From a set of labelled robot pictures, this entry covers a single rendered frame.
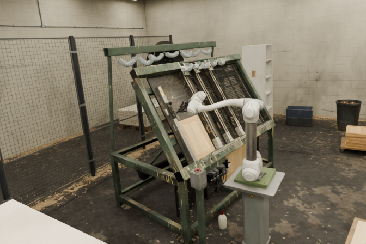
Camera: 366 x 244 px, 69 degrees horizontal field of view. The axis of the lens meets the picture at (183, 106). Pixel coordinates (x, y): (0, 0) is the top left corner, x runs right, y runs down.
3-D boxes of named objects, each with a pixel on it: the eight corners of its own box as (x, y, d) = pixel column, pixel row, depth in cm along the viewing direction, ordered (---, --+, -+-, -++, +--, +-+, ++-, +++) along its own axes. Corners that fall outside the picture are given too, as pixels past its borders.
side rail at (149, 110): (173, 172, 284) (179, 170, 277) (130, 83, 301) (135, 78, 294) (177, 170, 288) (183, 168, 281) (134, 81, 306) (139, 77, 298)
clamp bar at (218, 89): (238, 136, 367) (251, 130, 351) (199, 62, 386) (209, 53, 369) (242, 134, 374) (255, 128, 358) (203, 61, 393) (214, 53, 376)
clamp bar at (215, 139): (215, 149, 329) (229, 143, 313) (172, 66, 348) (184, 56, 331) (220, 147, 336) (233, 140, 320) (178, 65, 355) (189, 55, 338)
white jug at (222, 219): (224, 231, 315) (223, 215, 311) (217, 227, 322) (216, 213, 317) (228, 226, 322) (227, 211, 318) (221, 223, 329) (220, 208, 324)
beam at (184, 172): (178, 183, 282) (184, 181, 275) (173, 172, 284) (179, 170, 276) (270, 127, 439) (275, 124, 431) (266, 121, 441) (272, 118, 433)
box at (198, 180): (200, 191, 263) (198, 174, 259) (190, 188, 271) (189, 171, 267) (207, 186, 271) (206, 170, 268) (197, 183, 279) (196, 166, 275)
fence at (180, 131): (191, 163, 298) (194, 162, 295) (155, 88, 313) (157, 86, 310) (195, 161, 301) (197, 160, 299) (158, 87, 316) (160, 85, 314)
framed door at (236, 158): (221, 182, 376) (222, 183, 374) (219, 145, 364) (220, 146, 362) (252, 160, 440) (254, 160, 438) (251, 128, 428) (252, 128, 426)
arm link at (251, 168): (261, 175, 265) (257, 187, 245) (244, 172, 271) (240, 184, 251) (261, 99, 244) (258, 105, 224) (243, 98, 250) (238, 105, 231)
